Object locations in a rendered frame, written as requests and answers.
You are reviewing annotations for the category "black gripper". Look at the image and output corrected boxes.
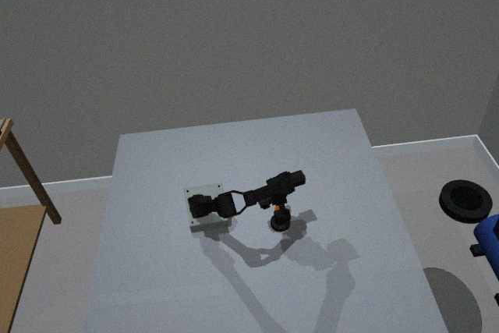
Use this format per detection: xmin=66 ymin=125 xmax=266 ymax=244
xmin=272 ymin=195 xmax=291 ymax=224

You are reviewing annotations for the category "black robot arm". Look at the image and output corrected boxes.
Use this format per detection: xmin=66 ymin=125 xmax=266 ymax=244
xmin=187 ymin=170 xmax=306 ymax=219

